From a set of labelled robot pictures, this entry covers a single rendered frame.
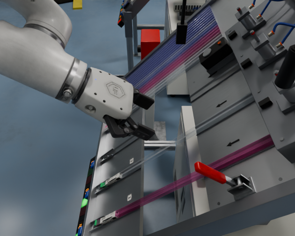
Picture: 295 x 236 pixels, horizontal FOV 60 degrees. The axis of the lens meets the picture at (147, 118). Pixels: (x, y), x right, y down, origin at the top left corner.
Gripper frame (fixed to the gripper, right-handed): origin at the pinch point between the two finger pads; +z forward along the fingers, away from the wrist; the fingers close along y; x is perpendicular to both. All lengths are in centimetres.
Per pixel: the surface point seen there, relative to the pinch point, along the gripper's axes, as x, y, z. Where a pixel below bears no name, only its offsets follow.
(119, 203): 23.0, -8.1, 7.0
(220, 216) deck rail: -5.3, -20.6, 10.8
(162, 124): 78, 95, 66
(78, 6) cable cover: 138, 314, -23
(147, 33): 21, 88, 14
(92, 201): 33.6, -4.0, 3.8
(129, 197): 18.9, -8.0, 7.7
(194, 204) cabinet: 25.5, 0.9, 36.1
